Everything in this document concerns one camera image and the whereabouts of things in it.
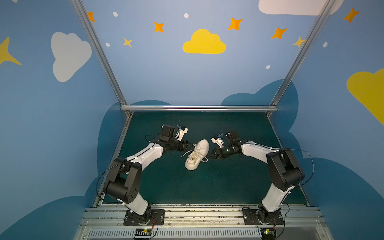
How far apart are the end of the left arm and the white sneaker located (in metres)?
0.11

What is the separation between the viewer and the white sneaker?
2.95 feet

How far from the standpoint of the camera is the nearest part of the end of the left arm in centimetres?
70
